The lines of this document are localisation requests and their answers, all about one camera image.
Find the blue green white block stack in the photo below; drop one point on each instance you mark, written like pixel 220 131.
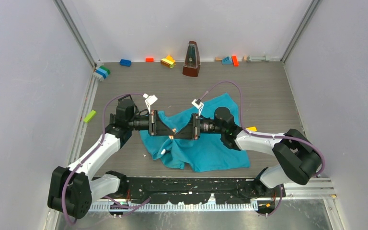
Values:
pixel 101 73

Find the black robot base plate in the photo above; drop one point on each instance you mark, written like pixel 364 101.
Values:
pixel 196 191

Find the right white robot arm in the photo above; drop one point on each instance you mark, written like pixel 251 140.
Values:
pixel 297 158

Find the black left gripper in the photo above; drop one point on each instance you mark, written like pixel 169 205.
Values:
pixel 156 127

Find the turquoise t-shirt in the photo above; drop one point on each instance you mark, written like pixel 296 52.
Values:
pixel 206 154

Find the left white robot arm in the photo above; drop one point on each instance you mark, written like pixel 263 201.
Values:
pixel 73 188

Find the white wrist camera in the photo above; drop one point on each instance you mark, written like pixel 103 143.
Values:
pixel 199 105
pixel 149 101

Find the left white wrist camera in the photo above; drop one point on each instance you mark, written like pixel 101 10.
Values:
pixel 149 101

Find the orange copper brooch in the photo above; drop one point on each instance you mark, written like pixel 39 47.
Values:
pixel 172 133

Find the blue triangular block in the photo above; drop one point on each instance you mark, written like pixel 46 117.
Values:
pixel 227 61

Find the brown wooden metronome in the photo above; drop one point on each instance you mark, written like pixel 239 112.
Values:
pixel 191 65

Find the yellow rectangular block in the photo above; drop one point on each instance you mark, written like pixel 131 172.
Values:
pixel 252 129

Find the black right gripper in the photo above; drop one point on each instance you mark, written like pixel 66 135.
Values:
pixel 191 131

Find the grey metal clamp piece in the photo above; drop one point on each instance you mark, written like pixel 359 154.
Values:
pixel 255 59

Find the yellow green block stack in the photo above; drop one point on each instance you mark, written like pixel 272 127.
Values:
pixel 168 61

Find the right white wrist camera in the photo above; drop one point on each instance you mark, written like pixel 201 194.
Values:
pixel 199 105

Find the small red block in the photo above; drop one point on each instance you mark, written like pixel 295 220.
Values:
pixel 149 59

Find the blue toy brick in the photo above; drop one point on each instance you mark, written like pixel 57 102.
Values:
pixel 125 62

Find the orange red upright block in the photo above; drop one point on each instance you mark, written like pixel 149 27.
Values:
pixel 235 61

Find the lime green block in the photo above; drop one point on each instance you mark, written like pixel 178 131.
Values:
pixel 89 116

